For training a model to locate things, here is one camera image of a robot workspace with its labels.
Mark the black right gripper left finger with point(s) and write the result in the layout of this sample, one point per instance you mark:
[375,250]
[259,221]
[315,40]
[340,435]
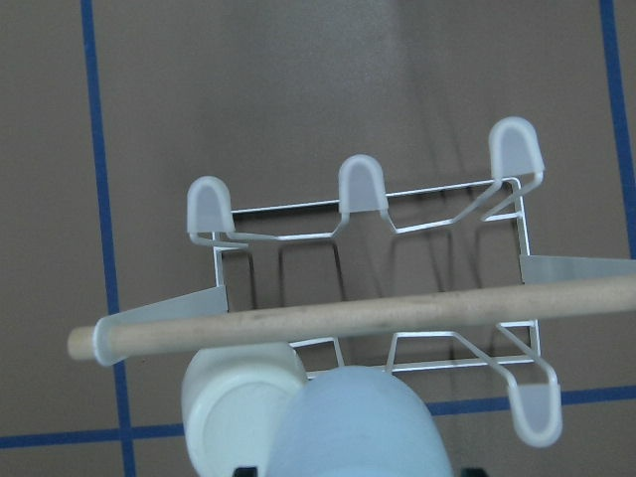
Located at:
[245,472]

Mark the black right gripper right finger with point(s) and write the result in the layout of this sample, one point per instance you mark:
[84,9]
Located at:
[472,472]

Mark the white plastic cup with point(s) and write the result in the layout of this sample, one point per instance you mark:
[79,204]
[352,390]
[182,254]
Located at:
[233,399]

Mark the light blue plastic cup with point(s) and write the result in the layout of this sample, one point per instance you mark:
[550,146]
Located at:
[357,421]

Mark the white wire cup rack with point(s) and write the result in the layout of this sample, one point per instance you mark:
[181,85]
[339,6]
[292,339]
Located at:
[404,282]

